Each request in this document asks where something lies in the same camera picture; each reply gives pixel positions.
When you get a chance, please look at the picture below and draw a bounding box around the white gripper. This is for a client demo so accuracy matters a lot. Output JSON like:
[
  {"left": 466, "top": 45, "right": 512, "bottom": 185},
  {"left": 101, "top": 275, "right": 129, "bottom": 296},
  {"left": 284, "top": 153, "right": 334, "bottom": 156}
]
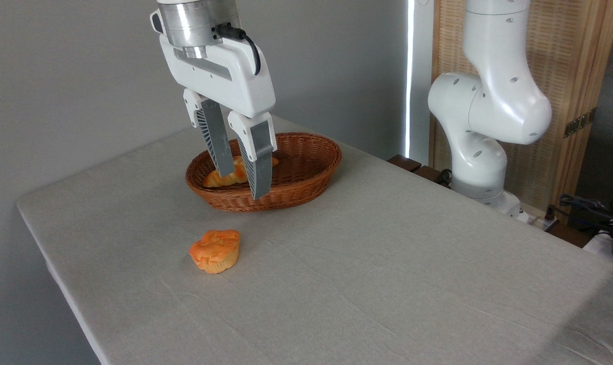
[{"left": 159, "top": 34, "right": 278, "bottom": 201}]

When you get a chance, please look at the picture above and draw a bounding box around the golden croissant bread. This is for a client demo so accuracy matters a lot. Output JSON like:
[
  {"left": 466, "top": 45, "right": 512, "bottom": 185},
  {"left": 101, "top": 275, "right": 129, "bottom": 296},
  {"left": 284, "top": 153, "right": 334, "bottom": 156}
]
[{"left": 202, "top": 155, "right": 280, "bottom": 189}]

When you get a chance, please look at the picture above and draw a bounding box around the brown wicker basket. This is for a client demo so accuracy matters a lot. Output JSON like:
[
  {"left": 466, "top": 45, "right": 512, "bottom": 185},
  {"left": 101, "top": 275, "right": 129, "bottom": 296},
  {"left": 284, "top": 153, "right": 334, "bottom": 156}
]
[{"left": 185, "top": 132, "right": 343, "bottom": 212}]

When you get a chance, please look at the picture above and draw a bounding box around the orange muffin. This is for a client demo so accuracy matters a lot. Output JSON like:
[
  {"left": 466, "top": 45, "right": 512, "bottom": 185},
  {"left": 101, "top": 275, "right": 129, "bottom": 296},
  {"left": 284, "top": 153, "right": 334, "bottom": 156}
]
[{"left": 189, "top": 229, "right": 241, "bottom": 275}]

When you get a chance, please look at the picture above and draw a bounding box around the dark brown wooden block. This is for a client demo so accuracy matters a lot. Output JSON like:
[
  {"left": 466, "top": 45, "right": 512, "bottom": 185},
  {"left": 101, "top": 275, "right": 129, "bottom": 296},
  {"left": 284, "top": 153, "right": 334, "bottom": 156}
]
[
  {"left": 413, "top": 165, "right": 452, "bottom": 189},
  {"left": 387, "top": 154, "right": 422, "bottom": 173}
]

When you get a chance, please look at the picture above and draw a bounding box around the grey tablecloth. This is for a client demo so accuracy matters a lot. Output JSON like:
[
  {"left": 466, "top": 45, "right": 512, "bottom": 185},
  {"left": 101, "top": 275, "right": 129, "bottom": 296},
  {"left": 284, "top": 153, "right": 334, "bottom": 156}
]
[{"left": 16, "top": 116, "right": 613, "bottom": 365}]

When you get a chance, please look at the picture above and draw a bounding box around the white power strip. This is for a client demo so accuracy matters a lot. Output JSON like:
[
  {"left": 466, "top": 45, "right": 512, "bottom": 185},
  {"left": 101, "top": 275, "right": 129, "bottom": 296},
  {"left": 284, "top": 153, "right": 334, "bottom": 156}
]
[{"left": 517, "top": 209, "right": 560, "bottom": 232}]

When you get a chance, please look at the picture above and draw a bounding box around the black screen hinge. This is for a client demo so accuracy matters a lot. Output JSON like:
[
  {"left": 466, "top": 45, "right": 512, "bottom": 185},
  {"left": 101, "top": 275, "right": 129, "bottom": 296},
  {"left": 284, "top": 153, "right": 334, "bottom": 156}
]
[{"left": 563, "top": 107, "right": 598, "bottom": 138}]

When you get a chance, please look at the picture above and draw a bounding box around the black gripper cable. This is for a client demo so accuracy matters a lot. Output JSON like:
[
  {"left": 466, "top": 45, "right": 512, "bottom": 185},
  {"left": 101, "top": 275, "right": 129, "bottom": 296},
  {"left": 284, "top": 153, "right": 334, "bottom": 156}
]
[{"left": 214, "top": 23, "right": 262, "bottom": 76}]

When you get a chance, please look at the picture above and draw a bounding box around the black cable bundle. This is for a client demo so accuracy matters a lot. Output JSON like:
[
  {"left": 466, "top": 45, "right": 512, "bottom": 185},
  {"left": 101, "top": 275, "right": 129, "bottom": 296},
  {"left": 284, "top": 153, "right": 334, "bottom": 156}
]
[{"left": 559, "top": 194, "right": 613, "bottom": 239}]

